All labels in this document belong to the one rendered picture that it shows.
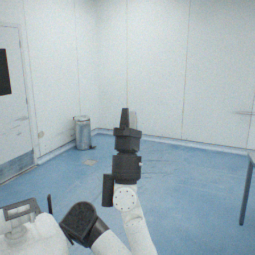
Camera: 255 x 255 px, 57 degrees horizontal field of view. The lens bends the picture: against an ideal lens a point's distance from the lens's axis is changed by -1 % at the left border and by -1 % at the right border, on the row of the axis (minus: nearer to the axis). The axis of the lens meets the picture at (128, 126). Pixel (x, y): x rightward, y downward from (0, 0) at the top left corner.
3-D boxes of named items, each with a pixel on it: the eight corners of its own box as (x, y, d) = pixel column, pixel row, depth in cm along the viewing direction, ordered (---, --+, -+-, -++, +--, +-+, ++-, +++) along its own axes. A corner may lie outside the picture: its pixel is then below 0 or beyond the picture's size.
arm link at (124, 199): (142, 170, 66) (140, 213, 64) (140, 168, 76) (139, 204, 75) (101, 168, 66) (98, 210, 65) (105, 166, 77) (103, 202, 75)
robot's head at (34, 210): (2, 214, 69) (1, 203, 63) (32, 204, 73) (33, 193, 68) (7, 235, 66) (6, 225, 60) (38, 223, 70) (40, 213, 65)
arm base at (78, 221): (78, 256, 84) (62, 231, 89) (107, 233, 89) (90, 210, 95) (71, 247, 72) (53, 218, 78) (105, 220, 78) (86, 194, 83)
